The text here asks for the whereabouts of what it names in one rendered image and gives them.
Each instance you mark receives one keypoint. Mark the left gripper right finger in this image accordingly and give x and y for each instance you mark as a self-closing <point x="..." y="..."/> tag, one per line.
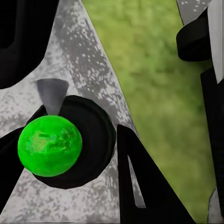
<point x="162" y="204"/>

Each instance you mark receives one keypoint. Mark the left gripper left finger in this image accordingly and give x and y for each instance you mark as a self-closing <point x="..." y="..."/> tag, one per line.
<point x="11" y="166"/>

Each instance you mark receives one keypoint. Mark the insectifuge atomizer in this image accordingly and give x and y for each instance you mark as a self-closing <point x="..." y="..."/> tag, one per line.
<point x="69" y="140"/>

